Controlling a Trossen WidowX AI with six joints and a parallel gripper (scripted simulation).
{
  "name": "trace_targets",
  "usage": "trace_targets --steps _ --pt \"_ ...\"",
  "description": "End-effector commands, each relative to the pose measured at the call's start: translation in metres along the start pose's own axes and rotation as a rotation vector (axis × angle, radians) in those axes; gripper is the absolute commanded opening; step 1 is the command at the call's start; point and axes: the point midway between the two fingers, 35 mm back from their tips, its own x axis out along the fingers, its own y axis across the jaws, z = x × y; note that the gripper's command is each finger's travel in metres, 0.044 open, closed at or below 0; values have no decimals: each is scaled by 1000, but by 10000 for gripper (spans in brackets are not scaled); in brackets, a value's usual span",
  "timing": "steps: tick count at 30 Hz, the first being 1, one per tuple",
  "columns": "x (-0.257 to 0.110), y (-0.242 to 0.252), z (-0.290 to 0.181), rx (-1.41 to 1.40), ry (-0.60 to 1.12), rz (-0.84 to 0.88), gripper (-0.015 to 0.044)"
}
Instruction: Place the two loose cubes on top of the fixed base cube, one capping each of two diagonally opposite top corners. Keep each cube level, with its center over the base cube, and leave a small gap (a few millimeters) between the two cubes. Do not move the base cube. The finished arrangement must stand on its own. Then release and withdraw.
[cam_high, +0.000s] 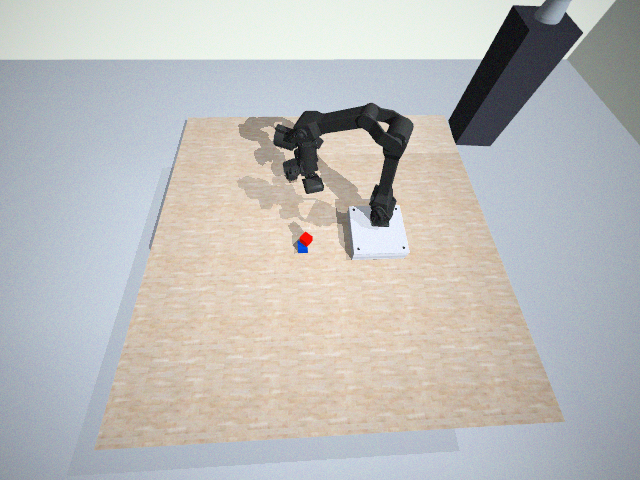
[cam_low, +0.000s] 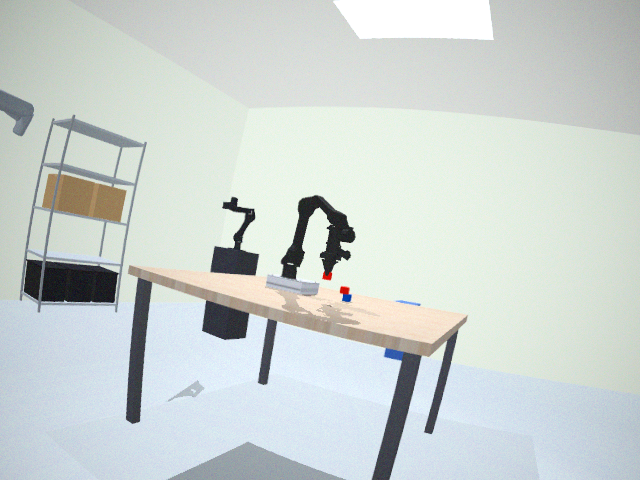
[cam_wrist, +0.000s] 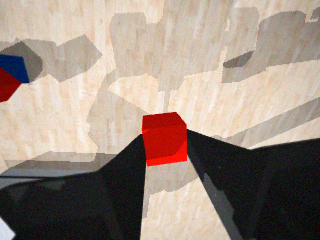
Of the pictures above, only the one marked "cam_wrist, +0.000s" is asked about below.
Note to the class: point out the blue cube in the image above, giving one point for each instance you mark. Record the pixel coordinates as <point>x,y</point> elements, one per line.
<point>15,66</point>

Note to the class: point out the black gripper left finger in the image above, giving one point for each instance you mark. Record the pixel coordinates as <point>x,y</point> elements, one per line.
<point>115,192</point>

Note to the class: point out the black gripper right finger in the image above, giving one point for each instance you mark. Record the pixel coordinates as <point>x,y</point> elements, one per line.
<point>237,179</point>

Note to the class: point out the red cube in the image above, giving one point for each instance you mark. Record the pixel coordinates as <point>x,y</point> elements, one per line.
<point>165,138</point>
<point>8,85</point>

